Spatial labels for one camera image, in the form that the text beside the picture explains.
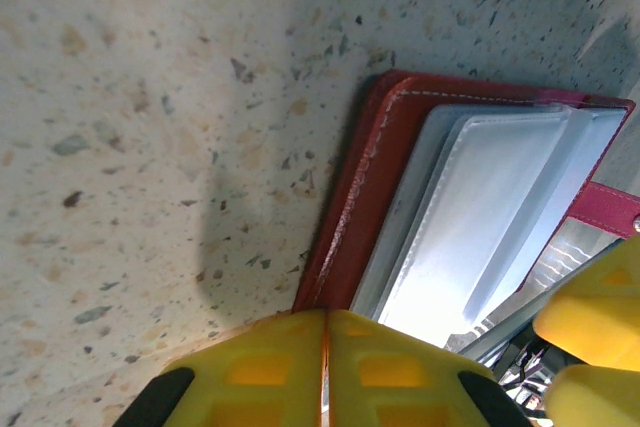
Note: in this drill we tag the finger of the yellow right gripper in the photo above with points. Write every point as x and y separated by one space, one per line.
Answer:
600 397
595 317

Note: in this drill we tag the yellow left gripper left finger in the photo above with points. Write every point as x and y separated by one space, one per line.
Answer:
240 377

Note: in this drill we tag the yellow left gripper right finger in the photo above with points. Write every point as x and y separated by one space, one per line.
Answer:
400 382

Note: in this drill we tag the red leather card holder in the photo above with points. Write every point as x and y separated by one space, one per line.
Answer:
360 187

